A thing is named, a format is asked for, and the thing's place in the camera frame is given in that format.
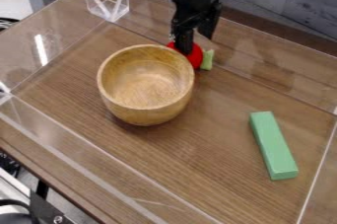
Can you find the red plush fruit green leaf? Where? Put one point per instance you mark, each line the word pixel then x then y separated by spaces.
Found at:
pixel 199 58

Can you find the clear acrylic tray wall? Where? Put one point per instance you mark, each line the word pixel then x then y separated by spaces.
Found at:
pixel 105 187

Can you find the wooden bowl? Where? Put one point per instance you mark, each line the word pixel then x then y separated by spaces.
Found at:
pixel 145 82

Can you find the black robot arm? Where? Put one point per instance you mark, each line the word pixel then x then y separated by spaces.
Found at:
pixel 193 15

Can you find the black metal bracket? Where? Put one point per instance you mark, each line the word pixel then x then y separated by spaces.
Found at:
pixel 45 212

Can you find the clear acrylic corner bracket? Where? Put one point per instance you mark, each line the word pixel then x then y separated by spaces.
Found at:
pixel 108 9

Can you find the green rectangular block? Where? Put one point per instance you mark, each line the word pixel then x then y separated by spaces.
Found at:
pixel 277 156

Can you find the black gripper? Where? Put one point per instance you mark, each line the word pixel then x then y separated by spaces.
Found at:
pixel 193 14

